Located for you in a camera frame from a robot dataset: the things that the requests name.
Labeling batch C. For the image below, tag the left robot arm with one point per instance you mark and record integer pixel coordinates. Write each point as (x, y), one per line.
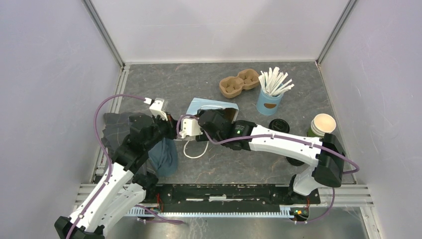
(122, 186)

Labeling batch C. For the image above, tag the white wrapped straws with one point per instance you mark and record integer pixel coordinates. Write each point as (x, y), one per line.
(273, 83)

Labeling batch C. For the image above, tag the stack of black lids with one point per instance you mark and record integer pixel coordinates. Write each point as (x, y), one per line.
(294, 162)

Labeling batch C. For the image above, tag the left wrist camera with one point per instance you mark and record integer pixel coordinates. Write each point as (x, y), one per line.
(157, 107)

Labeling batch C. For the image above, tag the grey checked cloth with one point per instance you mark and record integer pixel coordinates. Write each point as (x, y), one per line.
(117, 127)

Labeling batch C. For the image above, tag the stack of green paper cups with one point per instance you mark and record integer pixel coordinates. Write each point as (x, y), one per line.
(320, 125)

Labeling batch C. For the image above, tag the light blue paper bag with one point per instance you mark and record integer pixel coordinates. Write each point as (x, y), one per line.
(197, 107)

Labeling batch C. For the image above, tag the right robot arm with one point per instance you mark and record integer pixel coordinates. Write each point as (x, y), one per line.
(323, 155)

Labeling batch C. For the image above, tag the blue cloth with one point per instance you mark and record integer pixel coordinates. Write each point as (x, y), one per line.
(163, 158)

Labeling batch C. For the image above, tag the brown cardboard cup carrier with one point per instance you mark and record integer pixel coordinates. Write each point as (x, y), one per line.
(245, 80)

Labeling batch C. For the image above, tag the blue straw holder cup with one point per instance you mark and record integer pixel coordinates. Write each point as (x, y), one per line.
(268, 105)

